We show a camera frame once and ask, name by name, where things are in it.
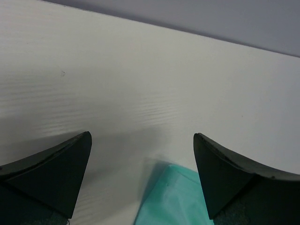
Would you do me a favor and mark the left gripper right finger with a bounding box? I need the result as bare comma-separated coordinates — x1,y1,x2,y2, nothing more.
193,133,300,225

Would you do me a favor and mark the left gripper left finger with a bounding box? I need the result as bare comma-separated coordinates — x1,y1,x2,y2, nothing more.
0,131,92,225

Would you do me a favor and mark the teal t shirt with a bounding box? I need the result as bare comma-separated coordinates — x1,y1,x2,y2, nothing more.
134,164,214,225

